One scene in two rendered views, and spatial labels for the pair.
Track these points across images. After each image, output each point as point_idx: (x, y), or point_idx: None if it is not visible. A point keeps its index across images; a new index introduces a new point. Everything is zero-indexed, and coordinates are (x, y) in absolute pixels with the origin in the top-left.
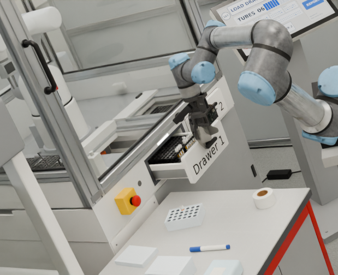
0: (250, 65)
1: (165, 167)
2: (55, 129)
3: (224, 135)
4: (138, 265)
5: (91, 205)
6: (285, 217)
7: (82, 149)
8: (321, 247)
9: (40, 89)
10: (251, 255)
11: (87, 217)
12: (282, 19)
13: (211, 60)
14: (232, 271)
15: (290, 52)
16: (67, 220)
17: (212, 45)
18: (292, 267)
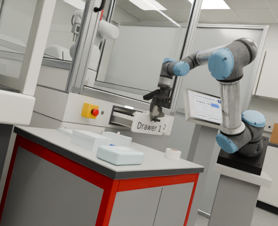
0: (227, 45)
1: (121, 115)
2: (84, 31)
3: (162, 128)
4: (71, 134)
5: (69, 90)
6: (183, 165)
7: (88, 58)
8: (187, 213)
9: (93, 5)
10: (151, 163)
11: (61, 98)
12: (216, 114)
13: (189, 66)
14: (135, 153)
15: (253, 56)
16: (49, 97)
17: (196, 58)
18: (168, 200)
